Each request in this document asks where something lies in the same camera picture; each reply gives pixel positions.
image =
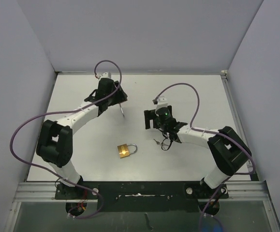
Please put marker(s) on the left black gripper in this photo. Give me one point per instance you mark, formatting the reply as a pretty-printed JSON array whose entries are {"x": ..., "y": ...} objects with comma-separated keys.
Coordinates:
[{"x": 121, "y": 96}]

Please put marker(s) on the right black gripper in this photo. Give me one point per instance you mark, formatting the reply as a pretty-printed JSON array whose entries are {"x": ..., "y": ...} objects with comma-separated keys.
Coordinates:
[{"x": 150, "y": 115}]

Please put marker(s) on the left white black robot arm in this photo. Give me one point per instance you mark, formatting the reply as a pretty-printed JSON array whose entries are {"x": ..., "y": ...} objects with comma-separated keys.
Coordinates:
[{"x": 55, "y": 143}]

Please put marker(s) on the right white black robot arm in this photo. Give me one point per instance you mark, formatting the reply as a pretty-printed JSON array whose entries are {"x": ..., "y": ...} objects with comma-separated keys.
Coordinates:
[{"x": 228, "y": 150}]

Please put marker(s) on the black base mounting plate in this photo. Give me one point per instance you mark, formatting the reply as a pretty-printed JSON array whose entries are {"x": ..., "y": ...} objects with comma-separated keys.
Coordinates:
[{"x": 145, "y": 196}]

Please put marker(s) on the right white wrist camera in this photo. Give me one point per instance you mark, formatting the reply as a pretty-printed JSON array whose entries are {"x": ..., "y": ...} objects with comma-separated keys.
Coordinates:
[{"x": 160, "y": 102}]

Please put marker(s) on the aluminium frame rail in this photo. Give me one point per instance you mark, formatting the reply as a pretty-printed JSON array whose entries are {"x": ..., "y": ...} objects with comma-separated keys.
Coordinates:
[{"x": 269, "y": 208}]

